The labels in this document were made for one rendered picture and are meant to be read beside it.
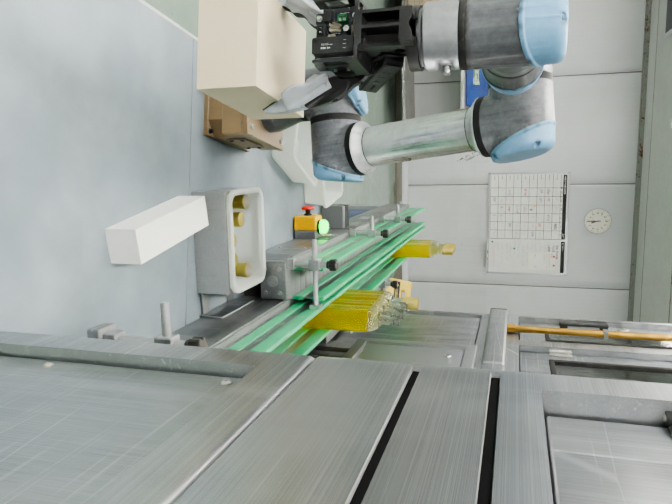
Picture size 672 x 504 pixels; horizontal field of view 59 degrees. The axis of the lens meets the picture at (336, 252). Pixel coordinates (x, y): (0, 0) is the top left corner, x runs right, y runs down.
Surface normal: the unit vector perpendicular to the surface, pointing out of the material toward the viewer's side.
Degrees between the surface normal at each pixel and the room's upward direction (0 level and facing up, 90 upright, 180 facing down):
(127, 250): 90
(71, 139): 0
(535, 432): 90
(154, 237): 0
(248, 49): 90
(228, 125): 90
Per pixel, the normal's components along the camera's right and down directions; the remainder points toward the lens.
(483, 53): -0.22, 0.74
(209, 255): -0.29, 0.15
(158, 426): -0.03, -0.99
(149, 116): 0.96, 0.03
